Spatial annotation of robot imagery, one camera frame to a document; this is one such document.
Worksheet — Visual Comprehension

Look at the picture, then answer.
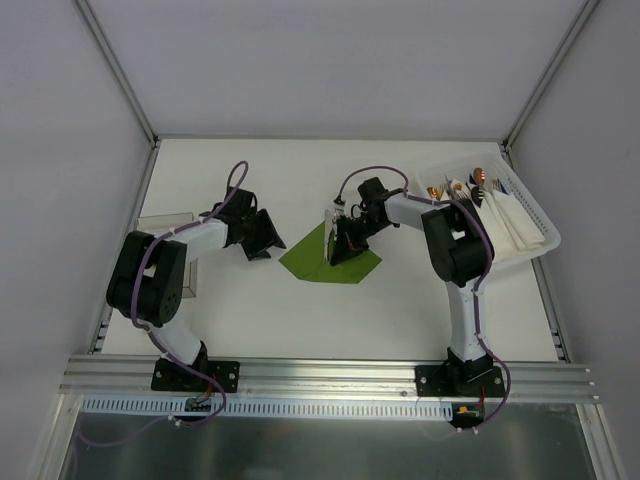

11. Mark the green handled fork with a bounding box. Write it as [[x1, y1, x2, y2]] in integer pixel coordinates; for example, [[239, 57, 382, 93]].
[[331, 207, 345, 225]]

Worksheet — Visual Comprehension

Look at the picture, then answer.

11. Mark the silver table knife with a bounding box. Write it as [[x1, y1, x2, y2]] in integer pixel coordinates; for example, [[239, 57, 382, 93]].
[[323, 209, 334, 263]]

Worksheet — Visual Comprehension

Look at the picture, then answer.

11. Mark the green paper napkin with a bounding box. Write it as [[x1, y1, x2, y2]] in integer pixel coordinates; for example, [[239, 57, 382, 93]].
[[278, 222, 384, 285]]

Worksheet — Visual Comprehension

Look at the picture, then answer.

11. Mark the clear smoked plastic box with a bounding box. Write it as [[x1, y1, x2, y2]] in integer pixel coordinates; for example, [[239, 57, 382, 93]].
[[134, 212, 198, 299]]

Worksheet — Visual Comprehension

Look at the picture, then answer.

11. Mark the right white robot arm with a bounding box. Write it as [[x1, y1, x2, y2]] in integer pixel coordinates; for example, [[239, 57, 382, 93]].
[[324, 177, 494, 396]]

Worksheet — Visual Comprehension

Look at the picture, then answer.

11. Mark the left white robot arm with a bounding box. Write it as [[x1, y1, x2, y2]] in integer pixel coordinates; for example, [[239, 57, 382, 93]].
[[106, 188, 286, 390]]

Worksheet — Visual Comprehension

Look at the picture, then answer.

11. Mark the white rolled napkin bundle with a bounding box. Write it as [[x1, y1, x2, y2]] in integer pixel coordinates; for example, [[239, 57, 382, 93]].
[[488, 190, 544, 251]]

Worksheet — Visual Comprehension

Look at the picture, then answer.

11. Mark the copper fork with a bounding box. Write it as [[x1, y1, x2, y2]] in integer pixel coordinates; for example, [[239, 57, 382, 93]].
[[456, 185, 473, 204]]

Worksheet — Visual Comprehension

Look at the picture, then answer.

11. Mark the copper spoon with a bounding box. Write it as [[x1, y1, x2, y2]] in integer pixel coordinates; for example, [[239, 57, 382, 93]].
[[473, 167, 487, 191]]

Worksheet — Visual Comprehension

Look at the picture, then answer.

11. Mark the white plastic basket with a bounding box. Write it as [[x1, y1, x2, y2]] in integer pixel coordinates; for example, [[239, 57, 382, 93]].
[[415, 151, 561, 271]]

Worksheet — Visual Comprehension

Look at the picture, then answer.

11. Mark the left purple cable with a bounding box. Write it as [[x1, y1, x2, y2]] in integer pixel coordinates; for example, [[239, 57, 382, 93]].
[[132, 160, 250, 426]]

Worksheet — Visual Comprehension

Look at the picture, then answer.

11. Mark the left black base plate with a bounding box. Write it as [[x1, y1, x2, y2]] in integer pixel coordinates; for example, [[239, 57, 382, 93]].
[[150, 359, 241, 393]]

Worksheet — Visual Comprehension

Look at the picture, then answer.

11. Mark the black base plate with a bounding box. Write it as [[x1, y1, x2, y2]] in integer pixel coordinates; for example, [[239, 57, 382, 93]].
[[414, 364, 506, 398], [150, 359, 241, 393]]

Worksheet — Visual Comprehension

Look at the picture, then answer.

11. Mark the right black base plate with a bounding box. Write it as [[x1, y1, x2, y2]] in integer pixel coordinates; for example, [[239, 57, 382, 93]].
[[414, 364, 506, 398]]

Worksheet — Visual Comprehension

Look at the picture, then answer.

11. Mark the aluminium rail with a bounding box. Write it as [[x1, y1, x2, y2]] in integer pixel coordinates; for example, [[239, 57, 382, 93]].
[[59, 354, 601, 404]]

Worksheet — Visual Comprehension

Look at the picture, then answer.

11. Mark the white slotted cable duct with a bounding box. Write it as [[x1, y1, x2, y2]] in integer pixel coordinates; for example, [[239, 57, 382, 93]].
[[80, 395, 453, 422]]

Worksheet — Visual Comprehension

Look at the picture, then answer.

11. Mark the left frame post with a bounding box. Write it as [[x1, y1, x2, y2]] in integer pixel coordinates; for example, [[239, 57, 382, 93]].
[[72, 0, 158, 146]]

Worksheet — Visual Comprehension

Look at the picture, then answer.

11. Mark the frame post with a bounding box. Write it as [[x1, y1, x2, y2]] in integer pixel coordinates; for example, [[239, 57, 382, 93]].
[[72, 0, 158, 146], [502, 0, 602, 153]]

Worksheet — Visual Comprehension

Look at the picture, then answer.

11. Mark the right frame post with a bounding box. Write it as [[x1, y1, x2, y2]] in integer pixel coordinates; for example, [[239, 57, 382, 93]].
[[502, 0, 602, 153]]

